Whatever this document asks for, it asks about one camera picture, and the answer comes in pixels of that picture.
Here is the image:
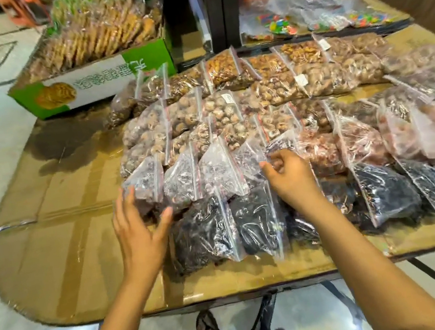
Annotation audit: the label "small clear bag dark fruit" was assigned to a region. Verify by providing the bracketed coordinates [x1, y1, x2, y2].
[157, 143, 206, 214]
[233, 136, 272, 186]
[262, 127, 313, 178]
[118, 154, 170, 218]
[193, 133, 250, 203]

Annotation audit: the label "person's left hand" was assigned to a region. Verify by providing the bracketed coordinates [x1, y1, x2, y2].
[108, 180, 183, 283]

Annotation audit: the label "person's right hand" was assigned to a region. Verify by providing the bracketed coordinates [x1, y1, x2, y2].
[257, 144, 326, 215]

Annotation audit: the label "green and white carton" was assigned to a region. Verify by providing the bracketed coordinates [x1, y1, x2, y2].
[0, 13, 182, 125]

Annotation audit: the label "rows of brown dried-fruit bags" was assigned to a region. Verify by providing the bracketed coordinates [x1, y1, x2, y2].
[96, 15, 435, 180]

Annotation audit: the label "orange plastic stool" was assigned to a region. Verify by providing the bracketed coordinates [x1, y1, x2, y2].
[0, 0, 55, 32]

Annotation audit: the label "person's left forearm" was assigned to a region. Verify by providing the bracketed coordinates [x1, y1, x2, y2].
[54, 267, 173, 330]

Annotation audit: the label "black pillar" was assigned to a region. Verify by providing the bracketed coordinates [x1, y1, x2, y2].
[195, 0, 250, 56]

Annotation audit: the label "clear bag colourful candies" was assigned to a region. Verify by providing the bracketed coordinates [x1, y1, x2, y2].
[256, 7, 301, 41]
[345, 4, 393, 30]
[303, 8, 353, 37]

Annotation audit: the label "pile of packed brown crackers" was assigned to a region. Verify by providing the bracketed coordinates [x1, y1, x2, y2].
[17, 0, 172, 84]

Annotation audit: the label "person's right forearm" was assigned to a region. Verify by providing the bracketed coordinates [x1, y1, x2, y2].
[286, 176, 435, 330]

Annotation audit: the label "taped brown cardboard sheet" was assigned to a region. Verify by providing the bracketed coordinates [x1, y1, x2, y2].
[0, 18, 435, 330]

